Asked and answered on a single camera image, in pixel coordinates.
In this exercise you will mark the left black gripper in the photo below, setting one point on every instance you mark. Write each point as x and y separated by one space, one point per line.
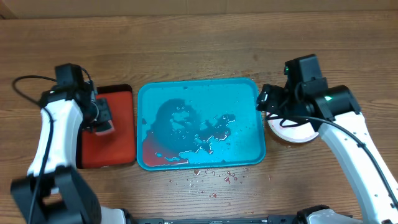
87 125

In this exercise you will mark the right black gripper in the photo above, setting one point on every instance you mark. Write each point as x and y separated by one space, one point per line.
272 101

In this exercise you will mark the white plate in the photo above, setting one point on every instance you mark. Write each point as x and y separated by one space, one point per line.
299 134

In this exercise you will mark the red sponge with dark back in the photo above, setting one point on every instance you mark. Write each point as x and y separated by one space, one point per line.
104 128

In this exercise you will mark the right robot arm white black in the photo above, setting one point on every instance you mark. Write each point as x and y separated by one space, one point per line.
337 117

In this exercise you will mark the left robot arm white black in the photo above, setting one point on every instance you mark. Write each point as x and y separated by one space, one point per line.
53 191

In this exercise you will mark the red tray with black rim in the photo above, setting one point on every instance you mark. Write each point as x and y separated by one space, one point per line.
114 147

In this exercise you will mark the teal plastic tray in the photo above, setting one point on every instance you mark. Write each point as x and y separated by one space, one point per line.
199 124

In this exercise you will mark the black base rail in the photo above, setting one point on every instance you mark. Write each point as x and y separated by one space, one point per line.
271 219

